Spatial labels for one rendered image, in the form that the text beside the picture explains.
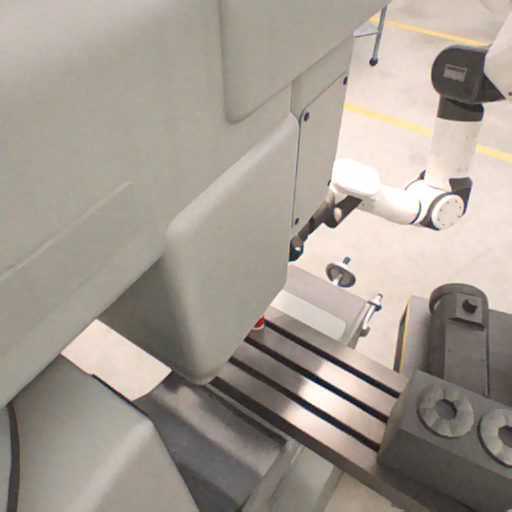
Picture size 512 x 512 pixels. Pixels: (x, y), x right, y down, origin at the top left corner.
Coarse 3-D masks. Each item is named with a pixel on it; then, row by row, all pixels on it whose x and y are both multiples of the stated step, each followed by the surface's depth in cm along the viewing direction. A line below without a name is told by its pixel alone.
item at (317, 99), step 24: (336, 48) 44; (312, 72) 42; (336, 72) 47; (312, 96) 44; (336, 96) 49; (312, 120) 46; (336, 120) 52; (312, 144) 49; (336, 144) 56; (312, 168) 52; (312, 192) 56
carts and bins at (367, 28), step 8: (384, 8) 351; (384, 16) 356; (368, 24) 375; (360, 32) 363; (368, 32) 363; (376, 32) 364; (376, 40) 372; (376, 48) 376; (376, 56) 382; (376, 64) 388
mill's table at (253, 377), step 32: (288, 320) 105; (256, 352) 100; (288, 352) 100; (320, 352) 102; (352, 352) 100; (224, 384) 97; (256, 384) 94; (288, 384) 94; (320, 384) 97; (352, 384) 94; (384, 384) 95; (288, 416) 90; (320, 416) 92; (352, 416) 90; (384, 416) 91; (320, 448) 89; (352, 448) 86; (384, 480) 82
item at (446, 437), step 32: (416, 384) 75; (448, 384) 75; (416, 416) 71; (448, 416) 71; (480, 416) 71; (384, 448) 78; (416, 448) 72; (448, 448) 68; (480, 448) 68; (416, 480) 81; (448, 480) 75; (480, 480) 69
